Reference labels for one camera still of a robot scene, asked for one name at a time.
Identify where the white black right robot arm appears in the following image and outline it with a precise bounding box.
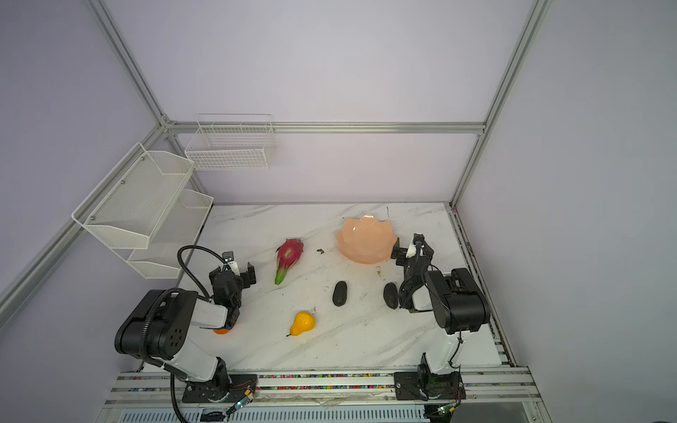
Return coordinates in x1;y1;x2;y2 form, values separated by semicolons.
384;234;491;401

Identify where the dark avocado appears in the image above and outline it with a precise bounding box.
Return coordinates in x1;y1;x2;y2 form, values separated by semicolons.
383;282;400;309
331;280;347;307

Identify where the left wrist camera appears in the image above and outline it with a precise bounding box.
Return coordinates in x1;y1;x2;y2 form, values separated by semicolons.
222;251;241;276

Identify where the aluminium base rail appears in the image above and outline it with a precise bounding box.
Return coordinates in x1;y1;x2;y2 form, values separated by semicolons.
104;367;543;408

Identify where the white wire wall basket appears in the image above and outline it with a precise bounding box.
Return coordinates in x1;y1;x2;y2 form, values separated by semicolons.
184;114;277;171

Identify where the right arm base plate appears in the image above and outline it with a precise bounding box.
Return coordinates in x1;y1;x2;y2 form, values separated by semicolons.
393;372;466;401

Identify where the pink dragon fruit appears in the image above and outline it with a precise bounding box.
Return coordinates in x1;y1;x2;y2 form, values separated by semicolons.
274;238;304;286

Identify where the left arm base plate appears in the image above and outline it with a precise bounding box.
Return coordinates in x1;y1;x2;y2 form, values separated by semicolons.
182;374;258;404

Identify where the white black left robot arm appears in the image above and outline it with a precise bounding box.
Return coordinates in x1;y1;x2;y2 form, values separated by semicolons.
115;262;257;403

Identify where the peach scalloped fruit bowl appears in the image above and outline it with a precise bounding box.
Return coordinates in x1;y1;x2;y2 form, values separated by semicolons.
334;215;398;264

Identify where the yellow pear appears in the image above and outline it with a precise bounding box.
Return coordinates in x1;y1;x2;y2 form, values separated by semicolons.
287;312;316;337

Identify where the white mesh two-tier shelf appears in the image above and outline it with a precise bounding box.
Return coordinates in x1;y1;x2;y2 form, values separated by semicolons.
72;144;213;280

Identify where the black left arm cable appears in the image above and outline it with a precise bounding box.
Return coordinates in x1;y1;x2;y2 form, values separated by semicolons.
176;245;226;300

